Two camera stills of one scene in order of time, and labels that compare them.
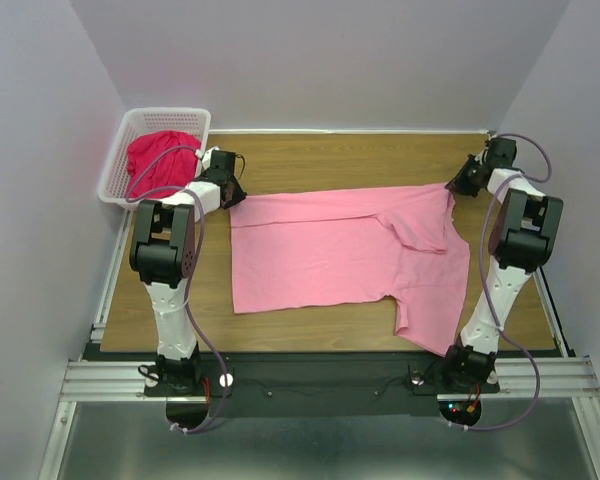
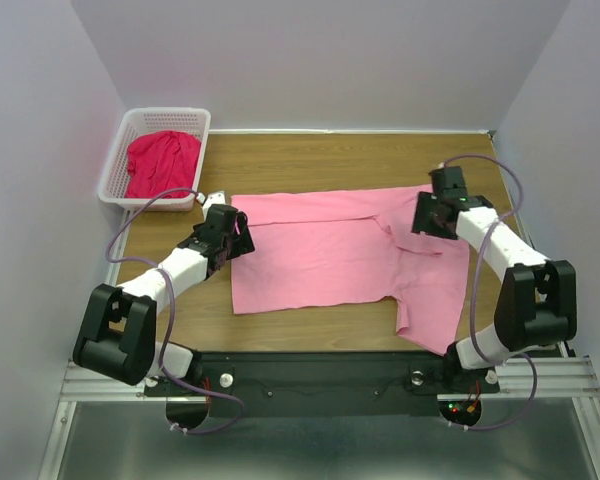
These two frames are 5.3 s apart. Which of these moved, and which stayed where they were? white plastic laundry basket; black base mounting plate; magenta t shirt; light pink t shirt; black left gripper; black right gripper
Moved: black left gripper; black right gripper
Stayed: white plastic laundry basket; black base mounting plate; magenta t shirt; light pink t shirt
